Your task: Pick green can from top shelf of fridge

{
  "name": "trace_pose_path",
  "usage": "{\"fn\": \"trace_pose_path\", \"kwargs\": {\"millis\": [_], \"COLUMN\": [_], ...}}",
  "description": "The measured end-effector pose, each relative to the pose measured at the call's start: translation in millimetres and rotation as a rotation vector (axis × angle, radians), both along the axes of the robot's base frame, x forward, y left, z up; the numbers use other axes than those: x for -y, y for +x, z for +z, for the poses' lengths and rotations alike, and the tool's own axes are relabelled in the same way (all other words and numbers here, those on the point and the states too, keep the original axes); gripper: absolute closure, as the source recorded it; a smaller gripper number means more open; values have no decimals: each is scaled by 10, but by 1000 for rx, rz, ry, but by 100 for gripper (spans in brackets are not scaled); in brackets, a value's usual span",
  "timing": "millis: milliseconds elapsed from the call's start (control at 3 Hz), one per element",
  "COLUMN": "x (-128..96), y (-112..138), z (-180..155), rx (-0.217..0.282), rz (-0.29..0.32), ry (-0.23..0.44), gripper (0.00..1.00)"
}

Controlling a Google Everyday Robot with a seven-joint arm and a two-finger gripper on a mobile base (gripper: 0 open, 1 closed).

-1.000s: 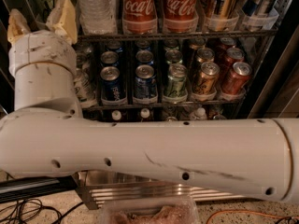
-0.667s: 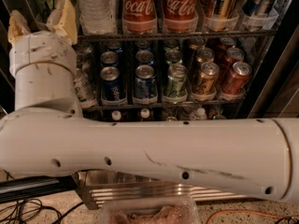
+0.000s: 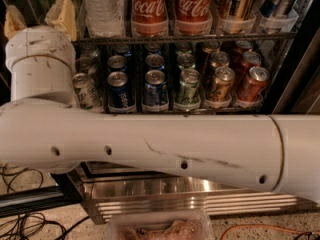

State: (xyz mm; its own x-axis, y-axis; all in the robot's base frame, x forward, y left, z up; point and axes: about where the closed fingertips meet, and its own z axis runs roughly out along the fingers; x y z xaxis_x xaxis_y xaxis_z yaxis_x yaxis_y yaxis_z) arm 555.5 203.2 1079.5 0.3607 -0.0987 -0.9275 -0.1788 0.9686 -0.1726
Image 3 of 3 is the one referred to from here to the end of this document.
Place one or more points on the coca-cola can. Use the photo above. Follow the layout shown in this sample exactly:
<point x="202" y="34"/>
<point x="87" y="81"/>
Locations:
<point x="191" y="15"/>
<point x="148" y="16"/>

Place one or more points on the blue Pepsi can front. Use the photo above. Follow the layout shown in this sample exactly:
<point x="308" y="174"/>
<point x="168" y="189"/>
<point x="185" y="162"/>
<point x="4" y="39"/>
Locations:
<point x="120" y="92"/>

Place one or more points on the right Coca-Cola can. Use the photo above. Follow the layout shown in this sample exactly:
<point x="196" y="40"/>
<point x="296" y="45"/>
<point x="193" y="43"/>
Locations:
<point x="191" y="15"/>

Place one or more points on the stainless steel fridge frame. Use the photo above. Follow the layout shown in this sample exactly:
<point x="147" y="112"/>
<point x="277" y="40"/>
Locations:
<point x="105" y="189"/>

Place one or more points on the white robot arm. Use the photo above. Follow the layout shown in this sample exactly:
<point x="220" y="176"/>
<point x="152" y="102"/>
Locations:
<point x="43" y="127"/>

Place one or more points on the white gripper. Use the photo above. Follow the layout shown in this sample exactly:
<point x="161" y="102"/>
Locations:
<point x="39" y="42"/>

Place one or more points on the clear water bottle top shelf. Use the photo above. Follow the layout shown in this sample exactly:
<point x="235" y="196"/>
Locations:
<point x="103" y="18"/>

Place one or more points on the orange gold can front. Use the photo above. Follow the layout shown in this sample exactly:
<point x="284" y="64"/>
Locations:
<point x="220" y="85"/>

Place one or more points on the clear plastic bin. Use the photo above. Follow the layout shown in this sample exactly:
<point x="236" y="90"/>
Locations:
<point x="172" y="225"/>

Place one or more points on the gold striped can top shelf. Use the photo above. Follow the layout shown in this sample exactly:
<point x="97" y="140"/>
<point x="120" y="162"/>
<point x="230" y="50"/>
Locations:
<point x="233" y="13"/>

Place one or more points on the blue patterned can front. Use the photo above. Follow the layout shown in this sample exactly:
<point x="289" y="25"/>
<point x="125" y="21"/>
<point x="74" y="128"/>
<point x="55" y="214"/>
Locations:
<point x="155" y="91"/>

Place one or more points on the white green can middle shelf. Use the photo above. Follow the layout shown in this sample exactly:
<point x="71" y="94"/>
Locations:
<point x="87" y="93"/>

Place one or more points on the left Coca-Cola can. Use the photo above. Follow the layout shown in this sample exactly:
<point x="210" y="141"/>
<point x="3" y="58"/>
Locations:
<point x="148" y="16"/>

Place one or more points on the glass fridge door left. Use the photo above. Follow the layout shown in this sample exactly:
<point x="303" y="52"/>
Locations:
<point x="24" y="190"/>

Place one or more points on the red can front right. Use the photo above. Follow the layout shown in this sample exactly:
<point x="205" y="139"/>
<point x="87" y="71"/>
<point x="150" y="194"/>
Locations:
<point x="255" y="80"/>

